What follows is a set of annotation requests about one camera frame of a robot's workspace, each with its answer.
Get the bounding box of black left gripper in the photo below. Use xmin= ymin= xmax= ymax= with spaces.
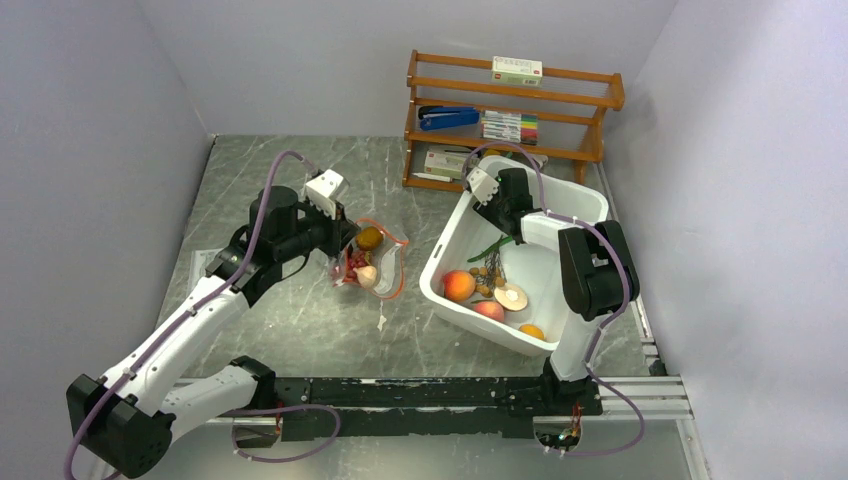
xmin=276 ymin=194 xmax=360 ymax=262

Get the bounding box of clear zip top bag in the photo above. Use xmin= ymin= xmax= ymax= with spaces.
xmin=330 ymin=217 xmax=409 ymax=300

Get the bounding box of white garlic bulb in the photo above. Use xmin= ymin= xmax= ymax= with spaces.
xmin=353 ymin=265 xmax=378 ymax=289

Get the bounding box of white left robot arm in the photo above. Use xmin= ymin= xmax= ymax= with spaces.
xmin=64 ymin=173 xmax=358 ymax=479

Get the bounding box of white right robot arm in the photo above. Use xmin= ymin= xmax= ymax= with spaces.
xmin=465 ymin=167 xmax=640 ymax=414

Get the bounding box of green bean pod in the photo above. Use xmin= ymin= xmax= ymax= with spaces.
xmin=468 ymin=236 xmax=513 ymax=263

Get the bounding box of white plastic bin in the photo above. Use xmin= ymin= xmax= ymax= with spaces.
xmin=419 ymin=192 xmax=600 ymax=364

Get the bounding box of brown longan twig bunch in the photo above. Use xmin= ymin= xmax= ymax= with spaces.
xmin=468 ymin=250 xmax=506 ymax=298

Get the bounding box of white red box lower shelf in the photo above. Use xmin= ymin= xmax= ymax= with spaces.
xmin=424 ymin=145 xmax=471 ymax=180

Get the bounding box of coloured marker pen pack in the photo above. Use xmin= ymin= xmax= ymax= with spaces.
xmin=480 ymin=110 xmax=539 ymax=145

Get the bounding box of half cut mushroom slice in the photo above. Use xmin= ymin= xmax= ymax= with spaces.
xmin=494 ymin=284 xmax=529 ymax=311

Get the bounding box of large orange peach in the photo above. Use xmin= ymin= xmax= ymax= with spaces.
xmin=442 ymin=270 xmax=477 ymax=303

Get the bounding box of small red peach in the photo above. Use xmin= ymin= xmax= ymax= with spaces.
xmin=473 ymin=301 xmax=506 ymax=323

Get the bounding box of wooden shelf rack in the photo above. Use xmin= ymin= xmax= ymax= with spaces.
xmin=402 ymin=51 xmax=625 ymax=192

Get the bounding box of paper sheet on table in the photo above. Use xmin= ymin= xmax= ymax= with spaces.
xmin=187 ymin=247 xmax=222 ymax=292

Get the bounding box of blue stapler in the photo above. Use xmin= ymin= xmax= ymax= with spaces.
xmin=417 ymin=105 xmax=480 ymax=131

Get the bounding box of small orange fruit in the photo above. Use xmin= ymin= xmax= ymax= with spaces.
xmin=519 ymin=324 xmax=546 ymax=341

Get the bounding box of white green box on shelf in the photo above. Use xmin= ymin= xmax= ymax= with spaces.
xmin=491 ymin=56 xmax=543 ymax=88

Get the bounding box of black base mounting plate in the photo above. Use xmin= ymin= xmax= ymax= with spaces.
xmin=232 ymin=374 xmax=603 ymax=441

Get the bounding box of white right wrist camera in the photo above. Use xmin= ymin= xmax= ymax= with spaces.
xmin=465 ymin=167 xmax=499 ymax=206

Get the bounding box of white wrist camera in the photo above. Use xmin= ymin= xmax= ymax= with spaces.
xmin=305 ymin=169 xmax=350 ymax=220
xmin=465 ymin=167 xmax=499 ymax=206

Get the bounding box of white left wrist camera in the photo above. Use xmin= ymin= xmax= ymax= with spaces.
xmin=305 ymin=169 xmax=350 ymax=220

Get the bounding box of aluminium rail frame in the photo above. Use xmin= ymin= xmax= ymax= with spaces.
xmin=592 ymin=165 xmax=697 ymax=425

